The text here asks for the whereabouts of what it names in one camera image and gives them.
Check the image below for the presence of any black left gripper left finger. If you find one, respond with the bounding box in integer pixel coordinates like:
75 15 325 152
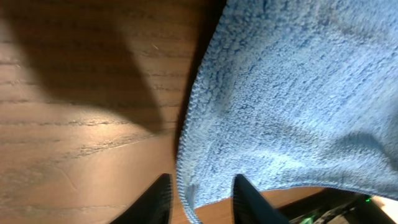
110 174 173 224

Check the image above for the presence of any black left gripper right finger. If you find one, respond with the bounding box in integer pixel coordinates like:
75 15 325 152
232 174 289 224

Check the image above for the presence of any blue microfiber cloth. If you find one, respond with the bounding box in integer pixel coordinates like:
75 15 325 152
177 0 397 223

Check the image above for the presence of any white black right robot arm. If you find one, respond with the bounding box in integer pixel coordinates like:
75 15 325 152
279 189 397 224

